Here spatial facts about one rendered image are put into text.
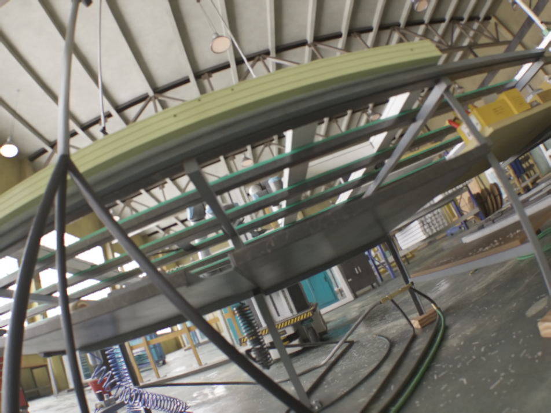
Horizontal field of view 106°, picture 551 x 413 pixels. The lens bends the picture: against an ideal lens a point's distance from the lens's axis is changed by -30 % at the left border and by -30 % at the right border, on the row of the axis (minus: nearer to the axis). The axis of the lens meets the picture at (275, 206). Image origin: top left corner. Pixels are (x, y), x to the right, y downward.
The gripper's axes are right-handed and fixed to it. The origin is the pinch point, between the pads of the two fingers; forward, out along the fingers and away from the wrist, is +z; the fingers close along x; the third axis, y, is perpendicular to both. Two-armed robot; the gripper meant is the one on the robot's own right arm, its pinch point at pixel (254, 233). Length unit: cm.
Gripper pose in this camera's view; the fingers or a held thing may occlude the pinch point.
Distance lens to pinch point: 188.6
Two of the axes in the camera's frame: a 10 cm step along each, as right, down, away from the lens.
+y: 5.2, -8.5, 0.3
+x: -1.6, -0.7, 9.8
